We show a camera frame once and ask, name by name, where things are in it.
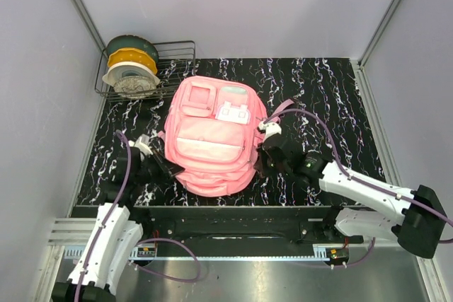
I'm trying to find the dark green plate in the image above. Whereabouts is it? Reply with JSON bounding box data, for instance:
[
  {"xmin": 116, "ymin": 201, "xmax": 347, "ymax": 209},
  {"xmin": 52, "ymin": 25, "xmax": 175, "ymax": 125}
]
[{"xmin": 106, "ymin": 35, "xmax": 159, "ymax": 63}]

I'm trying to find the pink school backpack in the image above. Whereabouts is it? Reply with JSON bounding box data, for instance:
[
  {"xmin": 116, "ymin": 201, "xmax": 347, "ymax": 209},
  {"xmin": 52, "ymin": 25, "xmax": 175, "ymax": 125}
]
[{"xmin": 159, "ymin": 76, "xmax": 280, "ymax": 197}]

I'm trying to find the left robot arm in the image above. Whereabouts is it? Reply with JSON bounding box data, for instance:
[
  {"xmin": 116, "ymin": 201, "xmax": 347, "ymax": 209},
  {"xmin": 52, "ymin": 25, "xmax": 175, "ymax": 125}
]
[{"xmin": 51, "ymin": 142, "xmax": 160, "ymax": 301}]

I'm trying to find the speckled beige plate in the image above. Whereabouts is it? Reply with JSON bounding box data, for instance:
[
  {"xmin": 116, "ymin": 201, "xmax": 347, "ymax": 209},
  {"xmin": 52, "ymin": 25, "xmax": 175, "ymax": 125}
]
[{"xmin": 113, "ymin": 76, "xmax": 160, "ymax": 100}]

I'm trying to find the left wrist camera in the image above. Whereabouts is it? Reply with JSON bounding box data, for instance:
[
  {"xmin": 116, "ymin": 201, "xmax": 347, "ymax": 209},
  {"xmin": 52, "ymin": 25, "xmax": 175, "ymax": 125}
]
[{"xmin": 128, "ymin": 134, "xmax": 153, "ymax": 156}]

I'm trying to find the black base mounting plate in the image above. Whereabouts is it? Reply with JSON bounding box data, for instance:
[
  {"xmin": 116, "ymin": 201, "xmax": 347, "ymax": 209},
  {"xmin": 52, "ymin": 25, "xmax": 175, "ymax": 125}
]
[{"xmin": 130, "ymin": 207, "xmax": 363, "ymax": 257}]

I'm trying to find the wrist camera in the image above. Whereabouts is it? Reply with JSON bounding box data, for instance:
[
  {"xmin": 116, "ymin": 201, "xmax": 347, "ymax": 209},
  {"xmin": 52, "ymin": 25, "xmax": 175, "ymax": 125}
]
[
  {"xmin": 257, "ymin": 121, "xmax": 282, "ymax": 141},
  {"xmin": 128, "ymin": 134, "xmax": 153, "ymax": 156}
]

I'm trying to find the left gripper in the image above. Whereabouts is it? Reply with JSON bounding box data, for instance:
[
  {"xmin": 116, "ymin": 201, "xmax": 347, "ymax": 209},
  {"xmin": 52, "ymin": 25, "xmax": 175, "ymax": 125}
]
[{"xmin": 134, "ymin": 149, "xmax": 183, "ymax": 186}]

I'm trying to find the yellow plate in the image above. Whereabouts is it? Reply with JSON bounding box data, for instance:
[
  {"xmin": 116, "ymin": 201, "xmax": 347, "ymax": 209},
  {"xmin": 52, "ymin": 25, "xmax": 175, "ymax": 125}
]
[{"xmin": 107, "ymin": 47, "xmax": 158, "ymax": 74}]

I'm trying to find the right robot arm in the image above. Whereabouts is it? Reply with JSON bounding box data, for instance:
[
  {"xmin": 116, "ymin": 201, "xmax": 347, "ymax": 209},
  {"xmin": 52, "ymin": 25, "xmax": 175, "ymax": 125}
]
[{"xmin": 162, "ymin": 138, "xmax": 449, "ymax": 258}]

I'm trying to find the grey wire dish rack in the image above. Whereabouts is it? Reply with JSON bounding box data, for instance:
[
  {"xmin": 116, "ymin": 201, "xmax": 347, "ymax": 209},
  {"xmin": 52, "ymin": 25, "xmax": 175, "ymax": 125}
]
[{"xmin": 94, "ymin": 35, "xmax": 196, "ymax": 102}]

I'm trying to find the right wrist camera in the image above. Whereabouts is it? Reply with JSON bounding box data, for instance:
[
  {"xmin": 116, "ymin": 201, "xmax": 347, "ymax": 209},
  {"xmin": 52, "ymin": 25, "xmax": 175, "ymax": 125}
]
[{"xmin": 257, "ymin": 121, "xmax": 282, "ymax": 141}]

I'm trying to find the white blue-rimmed plate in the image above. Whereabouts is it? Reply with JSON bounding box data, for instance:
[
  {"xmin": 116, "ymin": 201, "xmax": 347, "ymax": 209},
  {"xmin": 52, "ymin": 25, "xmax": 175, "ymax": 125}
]
[{"xmin": 102, "ymin": 62, "xmax": 160, "ymax": 86}]

